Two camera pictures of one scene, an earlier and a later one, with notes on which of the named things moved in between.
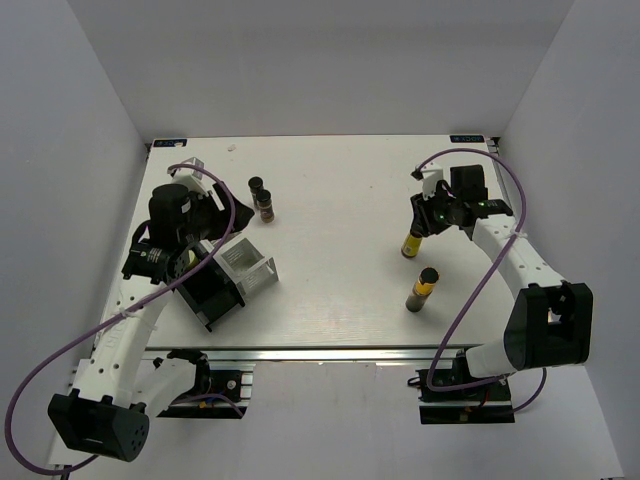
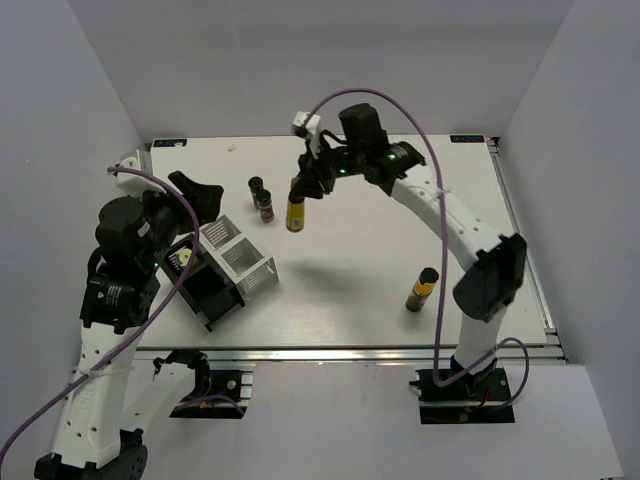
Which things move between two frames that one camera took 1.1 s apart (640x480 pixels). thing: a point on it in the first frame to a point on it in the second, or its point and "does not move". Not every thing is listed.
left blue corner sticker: [170, 142] does not move
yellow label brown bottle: [411, 244] to [295, 214]
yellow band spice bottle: [422, 289] does not move
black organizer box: [211, 292] does not move
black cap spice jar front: [265, 205] does not move
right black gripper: [422, 221] to [310, 172]
